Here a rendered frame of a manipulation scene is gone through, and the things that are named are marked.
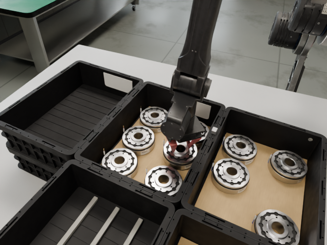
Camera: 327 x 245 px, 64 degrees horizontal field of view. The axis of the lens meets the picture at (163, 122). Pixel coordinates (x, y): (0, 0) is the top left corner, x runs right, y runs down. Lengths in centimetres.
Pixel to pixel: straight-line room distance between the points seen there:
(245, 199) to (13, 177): 75
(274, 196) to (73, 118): 69
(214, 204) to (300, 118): 71
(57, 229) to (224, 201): 43
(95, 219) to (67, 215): 7
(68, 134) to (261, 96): 90
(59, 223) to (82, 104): 47
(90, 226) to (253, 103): 91
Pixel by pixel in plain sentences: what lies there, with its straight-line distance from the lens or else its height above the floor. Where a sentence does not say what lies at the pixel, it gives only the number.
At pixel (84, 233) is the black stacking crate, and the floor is 83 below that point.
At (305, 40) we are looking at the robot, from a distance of 155.
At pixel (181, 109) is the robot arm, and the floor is 109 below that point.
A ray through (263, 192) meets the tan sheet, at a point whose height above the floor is 83.
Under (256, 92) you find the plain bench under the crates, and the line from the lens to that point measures 139.
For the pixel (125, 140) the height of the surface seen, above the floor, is 86.
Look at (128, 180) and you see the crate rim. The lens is 65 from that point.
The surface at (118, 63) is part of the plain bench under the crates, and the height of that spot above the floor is 70.
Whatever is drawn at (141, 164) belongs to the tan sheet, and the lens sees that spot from 80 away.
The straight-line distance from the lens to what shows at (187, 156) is 78.
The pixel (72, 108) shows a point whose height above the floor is 83.
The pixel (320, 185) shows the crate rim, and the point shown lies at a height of 93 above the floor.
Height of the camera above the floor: 146
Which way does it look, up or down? 43 degrees down
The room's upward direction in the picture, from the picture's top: 3 degrees clockwise
